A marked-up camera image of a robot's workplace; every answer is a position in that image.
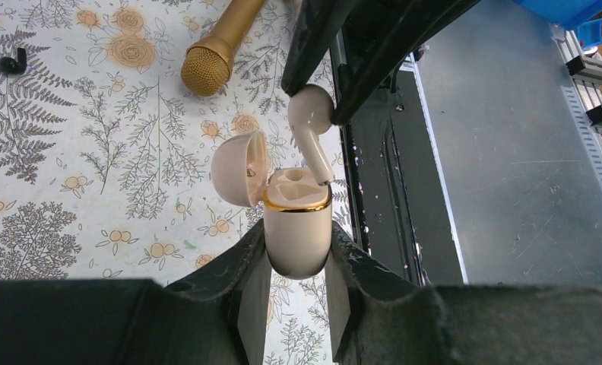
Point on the pink earbud charging case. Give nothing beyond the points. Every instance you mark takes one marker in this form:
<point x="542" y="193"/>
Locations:
<point x="297" y="213"/>

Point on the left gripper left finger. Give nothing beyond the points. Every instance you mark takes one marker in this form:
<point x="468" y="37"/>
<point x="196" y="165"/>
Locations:
<point x="215" y="315"/>

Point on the black earbud left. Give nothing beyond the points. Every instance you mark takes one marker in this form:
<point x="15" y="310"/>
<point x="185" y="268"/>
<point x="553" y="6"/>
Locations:
<point x="14" y="66"/>

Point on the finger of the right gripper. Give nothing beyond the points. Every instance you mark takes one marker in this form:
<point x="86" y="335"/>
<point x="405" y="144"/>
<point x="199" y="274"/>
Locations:
<point x="401" y="32"/>
<point x="315" y="24"/>

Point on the floral table mat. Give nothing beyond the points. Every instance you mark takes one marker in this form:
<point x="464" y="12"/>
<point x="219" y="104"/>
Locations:
<point x="105" y="156"/>

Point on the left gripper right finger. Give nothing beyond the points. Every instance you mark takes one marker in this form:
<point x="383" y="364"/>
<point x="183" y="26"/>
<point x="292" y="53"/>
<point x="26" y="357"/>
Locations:
<point x="376" y="317"/>

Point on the gold microphone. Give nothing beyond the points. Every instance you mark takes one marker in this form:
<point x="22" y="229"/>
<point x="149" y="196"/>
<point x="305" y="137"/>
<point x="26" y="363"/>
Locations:
<point x="208" y="63"/>

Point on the white earbud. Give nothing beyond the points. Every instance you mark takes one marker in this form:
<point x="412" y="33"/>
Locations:
<point x="309" y="116"/>

